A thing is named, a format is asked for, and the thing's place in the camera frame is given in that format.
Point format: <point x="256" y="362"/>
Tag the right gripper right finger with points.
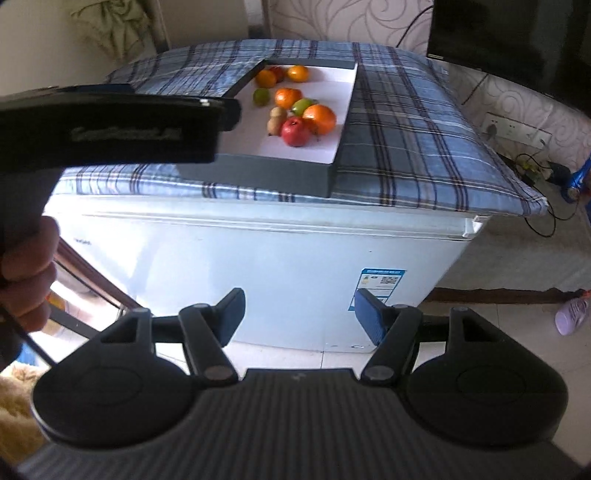
<point x="397" y="332"/>

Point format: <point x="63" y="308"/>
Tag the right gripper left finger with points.
<point x="203" y="331"/>

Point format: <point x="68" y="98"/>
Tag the brown kiwi fruit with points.
<point x="274" y="125"/>

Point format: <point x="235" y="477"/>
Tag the red apple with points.
<point x="295" y="132"/>

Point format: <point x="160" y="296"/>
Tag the large orange with stem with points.
<point x="320" y="119"/>

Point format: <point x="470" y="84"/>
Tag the small orange mandarin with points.
<point x="265" y="79"/>

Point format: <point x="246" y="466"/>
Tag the dark box with white interior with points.
<point x="248" y="157"/>

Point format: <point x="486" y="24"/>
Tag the red persimmon fruit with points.
<point x="278" y="73"/>

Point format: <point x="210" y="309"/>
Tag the orange tangerine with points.
<point x="286" y="97"/>

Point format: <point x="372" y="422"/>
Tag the smooth orange fruit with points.
<point x="298" y="74"/>

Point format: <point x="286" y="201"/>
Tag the green round fruit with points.
<point x="261" y="97"/>

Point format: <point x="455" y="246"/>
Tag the person's left hand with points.
<point x="30" y="271"/>

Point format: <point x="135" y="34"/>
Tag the white chest freezer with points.
<point x="299" y="264"/>

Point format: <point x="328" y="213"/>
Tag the purple plastic bottle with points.
<point x="573" y="314"/>

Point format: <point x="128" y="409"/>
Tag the blue plaid cloth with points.
<point x="406" y="142"/>

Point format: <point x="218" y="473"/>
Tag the black power adapter box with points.
<point x="560" y="175"/>

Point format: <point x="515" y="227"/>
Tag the blue glass bottle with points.
<point x="575" y="186"/>

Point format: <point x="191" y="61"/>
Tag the black wall television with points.
<point x="542" y="45"/>

